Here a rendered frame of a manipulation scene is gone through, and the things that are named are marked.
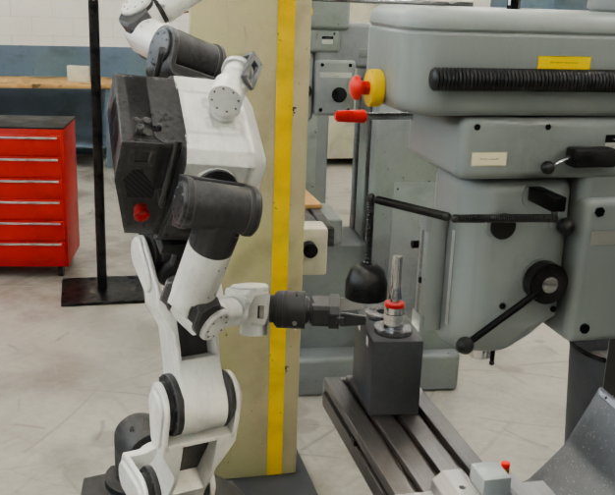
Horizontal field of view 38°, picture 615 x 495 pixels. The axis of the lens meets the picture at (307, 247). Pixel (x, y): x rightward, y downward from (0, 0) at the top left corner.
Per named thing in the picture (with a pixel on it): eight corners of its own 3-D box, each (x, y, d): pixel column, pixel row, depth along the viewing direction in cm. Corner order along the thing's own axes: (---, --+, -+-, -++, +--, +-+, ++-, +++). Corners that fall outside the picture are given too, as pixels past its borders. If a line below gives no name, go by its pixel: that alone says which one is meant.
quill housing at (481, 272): (457, 364, 150) (473, 179, 141) (415, 321, 170) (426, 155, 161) (559, 357, 155) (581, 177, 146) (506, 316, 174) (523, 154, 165)
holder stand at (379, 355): (367, 415, 209) (372, 336, 203) (352, 376, 230) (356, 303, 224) (419, 414, 211) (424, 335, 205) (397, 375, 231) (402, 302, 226)
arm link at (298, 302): (340, 302, 202) (287, 300, 202) (338, 341, 204) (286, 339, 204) (339, 284, 214) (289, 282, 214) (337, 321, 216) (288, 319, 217)
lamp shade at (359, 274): (336, 296, 153) (337, 261, 151) (363, 287, 158) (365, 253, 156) (367, 306, 148) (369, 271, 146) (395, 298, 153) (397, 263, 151)
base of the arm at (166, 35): (141, 92, 190) (173, 69, 183) (139, 40, 195) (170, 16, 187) (198, 111, 200) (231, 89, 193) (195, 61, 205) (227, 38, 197)
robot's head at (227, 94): (202, 116, 173) (212, 81, 167) (215, 85, 180) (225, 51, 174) (234, 128, 174) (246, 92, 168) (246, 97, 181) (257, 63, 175)
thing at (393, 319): (379, 327, 209) (381, 306, 207) (387, 321, 213) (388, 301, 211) (399, 331, 207) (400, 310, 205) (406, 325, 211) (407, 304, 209)
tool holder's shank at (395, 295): (385, 302, 207) (388, 256, 204) (390, 299, 210) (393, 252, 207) (398, 304, 206) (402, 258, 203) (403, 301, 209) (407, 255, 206)
